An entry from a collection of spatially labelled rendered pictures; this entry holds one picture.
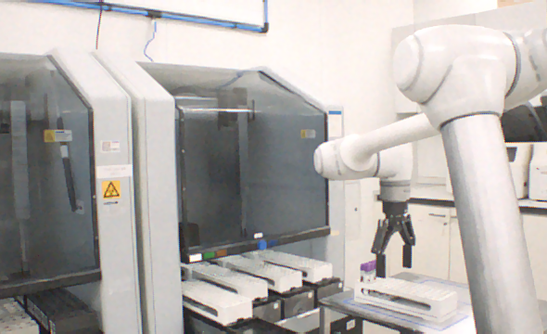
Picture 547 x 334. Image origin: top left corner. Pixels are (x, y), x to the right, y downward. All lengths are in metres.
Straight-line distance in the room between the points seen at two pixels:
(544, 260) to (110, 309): 2.62
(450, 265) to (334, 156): 2.41
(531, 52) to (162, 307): 1.12
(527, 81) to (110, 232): 1.02
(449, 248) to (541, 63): 2.75
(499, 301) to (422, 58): 0.39
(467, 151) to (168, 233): 0.88
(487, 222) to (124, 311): 0.97
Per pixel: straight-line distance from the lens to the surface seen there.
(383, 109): 3.97
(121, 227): 1.35
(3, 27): 2.43
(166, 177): 1.39
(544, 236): 3.30
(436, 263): 3.66
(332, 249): 1.87
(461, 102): 0.82
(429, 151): 4.32
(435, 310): 1.39
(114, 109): 1.33
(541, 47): 0.93
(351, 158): 1.28
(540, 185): 3.27
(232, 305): 1.38
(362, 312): 1.45
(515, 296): 0.80
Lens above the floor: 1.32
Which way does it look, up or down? 3 degrees down
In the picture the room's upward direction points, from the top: 1 degrees counter-clockwise
